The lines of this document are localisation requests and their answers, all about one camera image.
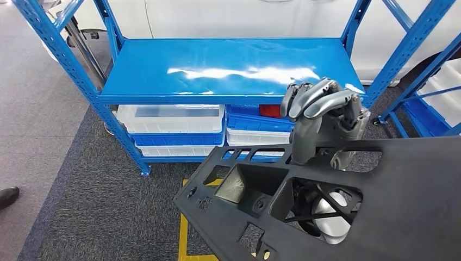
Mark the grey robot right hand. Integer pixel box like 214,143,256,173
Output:
280,77,372,171

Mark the long black plastic part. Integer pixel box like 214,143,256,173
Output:
173,136,461,261

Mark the blue metal shelf rack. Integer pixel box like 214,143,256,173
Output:
374,32,461,139
13,0,456,177

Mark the red object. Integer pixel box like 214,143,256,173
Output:
259,104,282,119

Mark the white car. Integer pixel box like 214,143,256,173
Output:
39,0,461,85

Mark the large white plastic bin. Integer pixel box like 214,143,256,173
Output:
116,104,226,135

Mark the yellow floor tape square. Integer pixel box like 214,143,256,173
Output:
177,178,225,261

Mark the grey metal stand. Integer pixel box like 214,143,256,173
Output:
55,10,107,91

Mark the black shoe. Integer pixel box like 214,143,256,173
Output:
0,187,21,211

